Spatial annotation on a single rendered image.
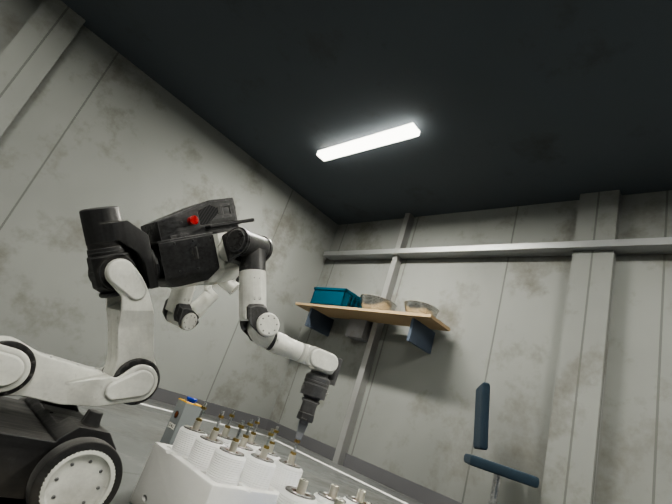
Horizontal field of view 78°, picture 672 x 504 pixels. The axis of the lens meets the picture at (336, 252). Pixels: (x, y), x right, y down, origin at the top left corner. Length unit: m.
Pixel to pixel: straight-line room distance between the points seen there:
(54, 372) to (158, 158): 3.52
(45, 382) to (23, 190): 3.06
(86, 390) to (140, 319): 0.24
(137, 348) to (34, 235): 2.94
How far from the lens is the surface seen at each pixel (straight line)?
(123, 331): 1.49
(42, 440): 1.32
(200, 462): 1.44
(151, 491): 1.54
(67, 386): 1.47
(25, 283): 4.34
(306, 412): 1.48
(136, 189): 4.61
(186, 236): 1.49
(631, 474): 3.66
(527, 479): 3.25
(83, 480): 1.32
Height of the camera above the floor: 0.45
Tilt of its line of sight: 20 degrees up
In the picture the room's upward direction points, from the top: 19 degrees clockwise
